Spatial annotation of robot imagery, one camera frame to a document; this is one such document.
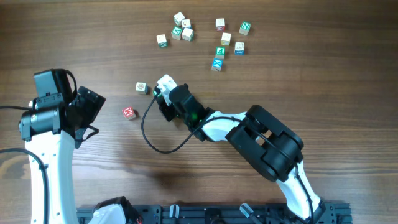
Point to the white block top left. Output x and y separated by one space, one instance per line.
178 18

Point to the blue X wooden block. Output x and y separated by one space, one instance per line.
217 64

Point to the white block green side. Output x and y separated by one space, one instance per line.
187 34

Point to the green n block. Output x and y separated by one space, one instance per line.
245 28
162 40

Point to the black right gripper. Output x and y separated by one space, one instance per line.
163 108

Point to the white block yellow side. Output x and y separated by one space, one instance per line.
226 39

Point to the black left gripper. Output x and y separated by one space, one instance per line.
91 101

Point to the green N block right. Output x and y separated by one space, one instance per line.
245 28

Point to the green N block left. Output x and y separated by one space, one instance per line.
162 40

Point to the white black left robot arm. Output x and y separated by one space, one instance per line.
51 156

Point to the green A wooden block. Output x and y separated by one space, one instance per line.
176 33

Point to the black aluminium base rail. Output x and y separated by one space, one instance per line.
327 213

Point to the shell picture blue D block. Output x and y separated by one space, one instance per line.
141 88

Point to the green F wooden block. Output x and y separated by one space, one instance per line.
220 52

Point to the white picture block blue side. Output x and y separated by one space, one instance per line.
186 24

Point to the red M wooden block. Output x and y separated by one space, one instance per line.
129 113

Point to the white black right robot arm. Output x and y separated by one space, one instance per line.
268 145

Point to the white block red side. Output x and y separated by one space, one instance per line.
220 24

